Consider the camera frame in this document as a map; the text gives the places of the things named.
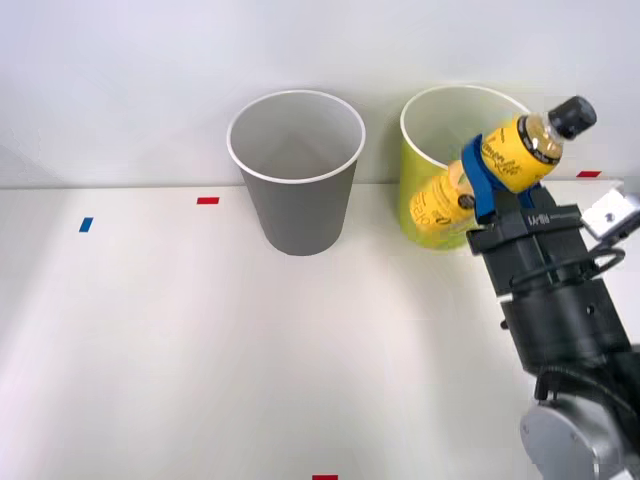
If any yellow bottle with black cap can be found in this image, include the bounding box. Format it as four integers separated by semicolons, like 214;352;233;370
409;95;599;238

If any yellow-green plastic waste bin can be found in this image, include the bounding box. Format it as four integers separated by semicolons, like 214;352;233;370
398;84;534;250

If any grey plastic waste bin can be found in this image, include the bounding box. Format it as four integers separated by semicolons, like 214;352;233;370
225;88;367;257

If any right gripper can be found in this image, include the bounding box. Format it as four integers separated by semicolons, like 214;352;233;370
461;133;609;302

